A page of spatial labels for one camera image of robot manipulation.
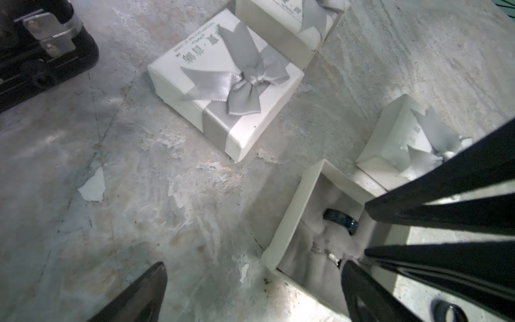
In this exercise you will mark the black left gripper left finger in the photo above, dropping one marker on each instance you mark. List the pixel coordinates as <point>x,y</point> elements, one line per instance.
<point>141,301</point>

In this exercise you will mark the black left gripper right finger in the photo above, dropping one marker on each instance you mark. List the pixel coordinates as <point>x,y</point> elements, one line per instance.
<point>367,300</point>

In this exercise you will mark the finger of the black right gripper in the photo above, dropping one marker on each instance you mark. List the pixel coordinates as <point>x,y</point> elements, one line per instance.
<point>488,162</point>
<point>479,272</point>

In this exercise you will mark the small white bow gift box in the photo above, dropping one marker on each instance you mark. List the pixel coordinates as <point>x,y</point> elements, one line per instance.
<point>408,142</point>

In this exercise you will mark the large white bow gift box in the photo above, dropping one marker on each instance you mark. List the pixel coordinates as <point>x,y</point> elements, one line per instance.
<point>227,81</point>

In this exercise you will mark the white gift box lid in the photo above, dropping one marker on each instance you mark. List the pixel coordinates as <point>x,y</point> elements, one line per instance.
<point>297,29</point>

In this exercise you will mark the black ribbed hard case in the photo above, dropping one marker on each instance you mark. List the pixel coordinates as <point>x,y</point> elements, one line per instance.
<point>43,44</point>

